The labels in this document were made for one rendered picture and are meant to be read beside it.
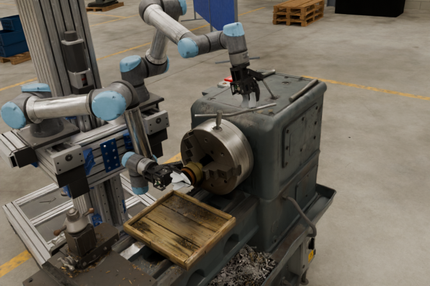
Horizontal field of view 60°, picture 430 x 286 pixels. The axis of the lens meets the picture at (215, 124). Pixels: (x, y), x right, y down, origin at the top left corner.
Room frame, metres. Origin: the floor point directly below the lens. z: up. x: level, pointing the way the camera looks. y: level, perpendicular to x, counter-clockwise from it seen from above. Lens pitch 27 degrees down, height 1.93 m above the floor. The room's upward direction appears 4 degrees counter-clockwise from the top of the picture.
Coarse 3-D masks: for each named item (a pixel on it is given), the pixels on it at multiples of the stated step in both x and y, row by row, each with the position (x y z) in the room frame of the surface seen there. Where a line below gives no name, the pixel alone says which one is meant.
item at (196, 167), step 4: (188, 164) 1.28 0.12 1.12; (192, 164) 1.28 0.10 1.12; (196, 164) 1.27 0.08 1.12; (200, 164) 1.30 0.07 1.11; (184, 168) 1.26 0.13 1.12; (188, 168) 1.26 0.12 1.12; (192, 168) 1.25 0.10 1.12; (196, 168) 1.26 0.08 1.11; (200, 168) 1.26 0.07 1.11; (184, 172) 1.24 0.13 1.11; (188, 172) 1.24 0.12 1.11; (192, 172) 1.24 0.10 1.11; (196, 172) 1.25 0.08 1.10; (200, 172) 1.26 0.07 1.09; (188, 176) 1.22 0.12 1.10; (192, 176) 1.23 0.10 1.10; (196, 176) 1.24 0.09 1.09; (200, 176) 1.25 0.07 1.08; (192, 180) 1.22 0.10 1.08; (196, 180) 1.23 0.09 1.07; (200, 180) 1.26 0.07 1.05; (192, 184) 1.22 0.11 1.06
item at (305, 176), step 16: (304, 176) 1.62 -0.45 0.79; (240, 192) 1.43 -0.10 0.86; (288, 192) 1.49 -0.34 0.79; (304, 192) 1.62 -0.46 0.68; (272, 208) 1.37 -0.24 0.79; (288, 208) 1.50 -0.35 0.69; (304, 208) 1.63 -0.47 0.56; (272, 224) 1.37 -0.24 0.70; (288, 224) 1.50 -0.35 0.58; (256, 240) 1.37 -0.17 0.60; (272, 240) 1.38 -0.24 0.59; (288, 272) 1.56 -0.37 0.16
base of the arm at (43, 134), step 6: (48, 120) 1.55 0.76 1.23; (54, 120) 1.57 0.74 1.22; (60, 120) 1.61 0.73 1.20; (30, 126) 1.56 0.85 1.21; (36, 126) 1.54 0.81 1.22; (42, 126) 1.54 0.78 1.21; (48, 126) 1.54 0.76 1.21; (54, 126) 1.56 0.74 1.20; (60, 126) 1.58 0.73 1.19; (30, 132) 1.56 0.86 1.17; (36, 132) 1.53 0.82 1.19; (42, 132) 1.53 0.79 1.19; (48, 132) 1.53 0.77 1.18; (54, 132) 1.55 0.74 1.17
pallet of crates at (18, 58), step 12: (12, 24) 7.35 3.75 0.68; (0, 36) 7.11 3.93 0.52; (12, 36) 7.26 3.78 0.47; (24, 36) 7.47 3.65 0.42; (0, 48) 7.14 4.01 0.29; (12, 48) 7.22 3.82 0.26; (24, 48) 7.43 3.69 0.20; (0, 60) 7.20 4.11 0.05; (12, 60) 6.98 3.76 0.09; (24, 60) 7.15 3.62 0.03
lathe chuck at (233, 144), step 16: (208, 128) 1.36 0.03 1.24; (224, 128) 1.37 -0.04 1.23; (208, 144) 1.34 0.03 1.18; (224, 144) 1.29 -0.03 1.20; (240, 144) 1.32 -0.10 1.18; (208, 160) 1.41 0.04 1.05; (224, 160) 1.29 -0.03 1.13; (240, 160) 1.28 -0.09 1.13; (240, 176) 1.27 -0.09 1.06; (224, 192) 1.29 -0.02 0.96
